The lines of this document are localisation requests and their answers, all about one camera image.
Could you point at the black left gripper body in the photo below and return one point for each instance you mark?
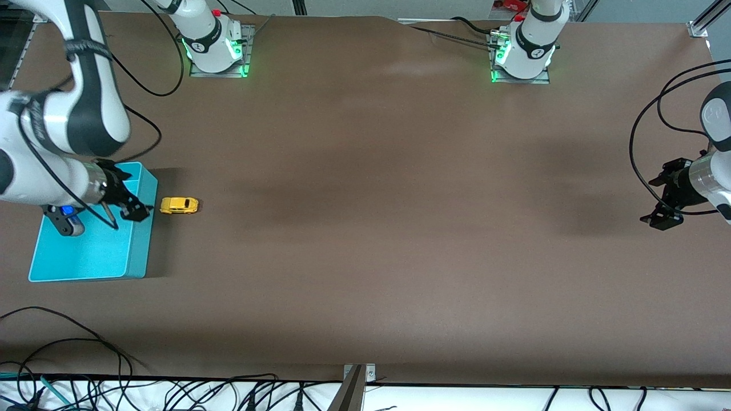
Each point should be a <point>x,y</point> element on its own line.
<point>675,186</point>

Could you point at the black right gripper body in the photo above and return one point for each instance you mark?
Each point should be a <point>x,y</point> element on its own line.
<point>114,184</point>

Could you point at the yellow beetle toy car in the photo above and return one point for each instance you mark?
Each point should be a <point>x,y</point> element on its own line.
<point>179,205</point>

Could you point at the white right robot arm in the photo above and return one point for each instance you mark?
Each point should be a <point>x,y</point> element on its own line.
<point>85,114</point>

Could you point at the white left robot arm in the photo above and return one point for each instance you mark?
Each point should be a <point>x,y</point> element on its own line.
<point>534,51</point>

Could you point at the turquoise plastic bin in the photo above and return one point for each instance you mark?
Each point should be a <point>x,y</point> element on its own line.
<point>97,251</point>

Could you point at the red object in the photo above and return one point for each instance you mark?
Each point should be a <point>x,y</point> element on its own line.
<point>511,4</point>

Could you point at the aluminium frame profile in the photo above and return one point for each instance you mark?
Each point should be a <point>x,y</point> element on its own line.
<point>705,20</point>

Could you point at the metal table edge bracket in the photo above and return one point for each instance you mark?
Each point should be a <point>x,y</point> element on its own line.
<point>357,388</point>

